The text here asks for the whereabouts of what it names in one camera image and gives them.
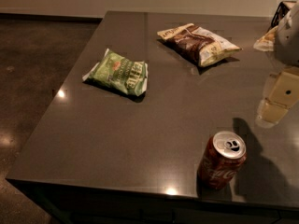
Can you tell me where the black wire basket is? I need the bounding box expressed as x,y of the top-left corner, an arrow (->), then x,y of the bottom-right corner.
270,1 -> 296,28

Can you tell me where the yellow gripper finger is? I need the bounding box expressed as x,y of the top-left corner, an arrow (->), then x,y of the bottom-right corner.
255,99 -> 288,128

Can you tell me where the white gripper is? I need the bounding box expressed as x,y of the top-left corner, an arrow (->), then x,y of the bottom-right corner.
263,1 -> 299,108

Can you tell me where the green jalapeno chip bag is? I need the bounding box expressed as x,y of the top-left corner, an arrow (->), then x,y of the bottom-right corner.
82,49 -> 149,96

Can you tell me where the yellow snack bag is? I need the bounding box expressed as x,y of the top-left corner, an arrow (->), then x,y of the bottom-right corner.
253,26 -> 277,52

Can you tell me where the brown and white chip bag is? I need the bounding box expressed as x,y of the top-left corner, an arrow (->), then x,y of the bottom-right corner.
157,23 -> 240,67

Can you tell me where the red coke can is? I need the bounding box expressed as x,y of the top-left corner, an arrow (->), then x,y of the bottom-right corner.
197,131 -> 247,189

